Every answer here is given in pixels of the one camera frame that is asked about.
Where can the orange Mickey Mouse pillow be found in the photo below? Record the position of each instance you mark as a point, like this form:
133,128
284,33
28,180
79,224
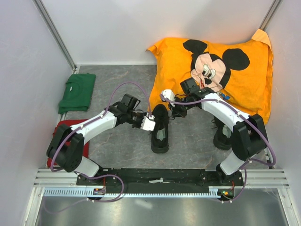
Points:
241,74

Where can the black shoe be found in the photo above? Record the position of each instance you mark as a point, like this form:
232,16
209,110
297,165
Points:
222,137
159,136

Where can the red folded shirt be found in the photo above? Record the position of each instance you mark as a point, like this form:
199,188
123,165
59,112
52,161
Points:
68,123

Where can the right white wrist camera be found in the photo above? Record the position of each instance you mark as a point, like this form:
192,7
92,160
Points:
167,95

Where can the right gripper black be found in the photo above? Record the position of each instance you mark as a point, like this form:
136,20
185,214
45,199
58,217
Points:
175,111

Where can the grey slotted cable duct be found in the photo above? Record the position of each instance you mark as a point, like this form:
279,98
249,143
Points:
93,193

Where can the aluminium front rail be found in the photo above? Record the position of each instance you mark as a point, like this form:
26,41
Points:
254,178

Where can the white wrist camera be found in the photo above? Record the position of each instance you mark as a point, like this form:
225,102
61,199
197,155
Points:
167,95
148,123

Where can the left aluminium frame post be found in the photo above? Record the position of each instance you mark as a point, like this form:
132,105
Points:
55,33

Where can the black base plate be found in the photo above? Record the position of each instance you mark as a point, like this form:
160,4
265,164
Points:
203,177

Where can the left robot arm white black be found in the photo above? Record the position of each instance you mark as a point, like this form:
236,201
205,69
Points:
116,114

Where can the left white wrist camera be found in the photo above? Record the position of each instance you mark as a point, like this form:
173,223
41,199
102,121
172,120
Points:
148,123

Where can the aluminium frame post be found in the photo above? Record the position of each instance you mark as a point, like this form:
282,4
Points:
55,33
269,15

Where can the green folded shirt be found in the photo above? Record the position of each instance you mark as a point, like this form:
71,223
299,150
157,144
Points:
78,93

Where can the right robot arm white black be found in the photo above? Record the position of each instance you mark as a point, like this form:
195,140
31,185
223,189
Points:
248,133

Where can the right aluminium frame post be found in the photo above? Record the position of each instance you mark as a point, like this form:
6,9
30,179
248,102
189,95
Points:
269,15

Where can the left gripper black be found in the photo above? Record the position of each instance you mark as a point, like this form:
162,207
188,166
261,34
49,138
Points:
142,115

